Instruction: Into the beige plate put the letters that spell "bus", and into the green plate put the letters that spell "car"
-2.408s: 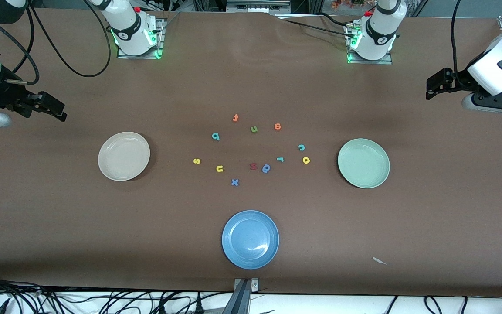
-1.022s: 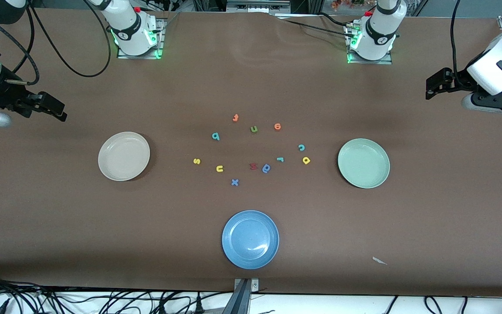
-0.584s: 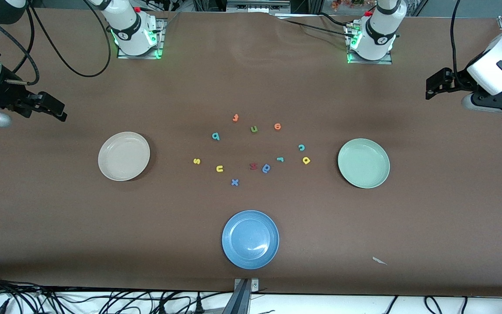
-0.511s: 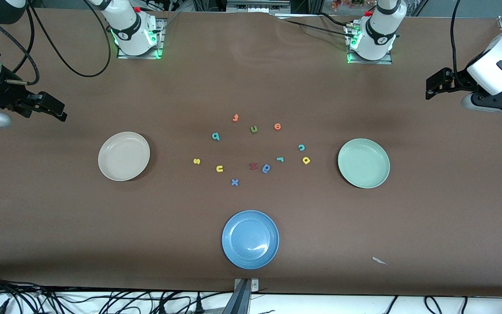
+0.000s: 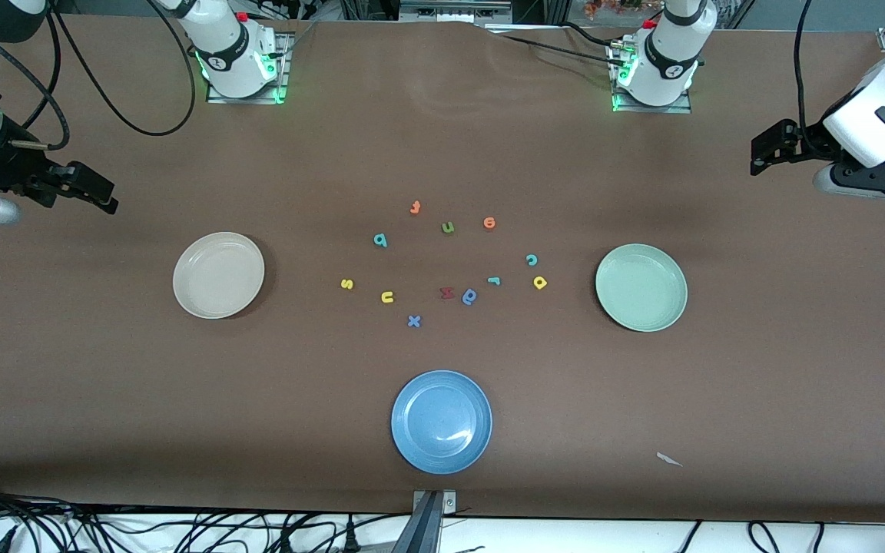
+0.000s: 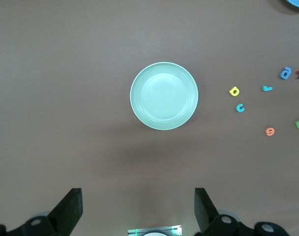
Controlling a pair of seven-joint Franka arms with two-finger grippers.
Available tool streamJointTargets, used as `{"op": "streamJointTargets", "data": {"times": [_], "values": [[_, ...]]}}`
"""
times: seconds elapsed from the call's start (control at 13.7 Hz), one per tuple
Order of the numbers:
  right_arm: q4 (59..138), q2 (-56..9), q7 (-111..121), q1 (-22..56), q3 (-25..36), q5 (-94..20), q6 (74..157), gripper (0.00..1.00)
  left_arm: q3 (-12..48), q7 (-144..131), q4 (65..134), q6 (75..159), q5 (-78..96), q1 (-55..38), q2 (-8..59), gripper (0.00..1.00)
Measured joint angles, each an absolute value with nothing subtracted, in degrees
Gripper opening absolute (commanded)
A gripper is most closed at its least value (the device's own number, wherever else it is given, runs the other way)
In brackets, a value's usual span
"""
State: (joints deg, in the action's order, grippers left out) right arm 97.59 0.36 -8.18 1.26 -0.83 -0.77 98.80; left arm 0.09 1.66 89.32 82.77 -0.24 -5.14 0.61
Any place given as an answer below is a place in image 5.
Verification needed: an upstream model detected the blue plate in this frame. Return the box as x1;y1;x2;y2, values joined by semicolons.
391;370;493;475

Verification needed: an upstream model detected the black table cable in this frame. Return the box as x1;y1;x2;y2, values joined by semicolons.
562;22;621;48
498;34;629;68

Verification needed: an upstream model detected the dark grey metal bar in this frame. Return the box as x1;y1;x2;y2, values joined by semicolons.
390;492;443;553

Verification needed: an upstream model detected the grey equipment box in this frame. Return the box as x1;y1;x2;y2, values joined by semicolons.
399;0;512;24

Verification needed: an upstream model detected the beige brown plate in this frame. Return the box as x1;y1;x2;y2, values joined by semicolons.
173;232;266;320

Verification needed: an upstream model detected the small metal bracket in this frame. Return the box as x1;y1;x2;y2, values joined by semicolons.
412;490;457;515

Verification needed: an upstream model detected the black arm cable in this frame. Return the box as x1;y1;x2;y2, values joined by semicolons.
0;0;197;151
794;0;835;158

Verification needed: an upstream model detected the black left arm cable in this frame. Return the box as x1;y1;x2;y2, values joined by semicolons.
794;0;835;158

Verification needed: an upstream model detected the light green plate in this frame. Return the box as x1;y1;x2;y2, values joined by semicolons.
595;243;688;333

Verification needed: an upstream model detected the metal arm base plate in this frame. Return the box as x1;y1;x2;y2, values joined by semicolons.
206;32;291;104
610;40;694;114

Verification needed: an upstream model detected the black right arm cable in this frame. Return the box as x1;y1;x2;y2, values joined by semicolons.
0;0;197;151

